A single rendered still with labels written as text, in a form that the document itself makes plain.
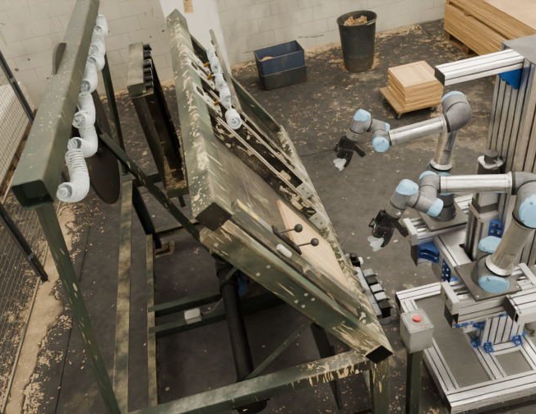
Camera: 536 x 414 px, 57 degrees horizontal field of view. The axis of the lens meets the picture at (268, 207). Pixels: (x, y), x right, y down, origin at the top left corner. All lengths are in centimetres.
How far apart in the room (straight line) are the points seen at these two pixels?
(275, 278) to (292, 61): 494
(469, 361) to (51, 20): 641
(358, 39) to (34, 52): 438
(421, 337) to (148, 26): 591
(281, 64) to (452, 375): 456
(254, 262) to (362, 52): 517
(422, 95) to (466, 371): 325
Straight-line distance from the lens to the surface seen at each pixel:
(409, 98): 560
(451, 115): 253
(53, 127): 185
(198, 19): 591
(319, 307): 212
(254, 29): 749
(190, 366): 366
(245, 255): 180
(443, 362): 323
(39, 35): 766
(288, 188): 277
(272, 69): 659
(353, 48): 671
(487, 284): 232
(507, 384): 322
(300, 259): 223
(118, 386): 277
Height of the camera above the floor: 293
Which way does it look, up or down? 39 degrees down
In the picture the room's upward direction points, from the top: 12 degrees counter-clockwise
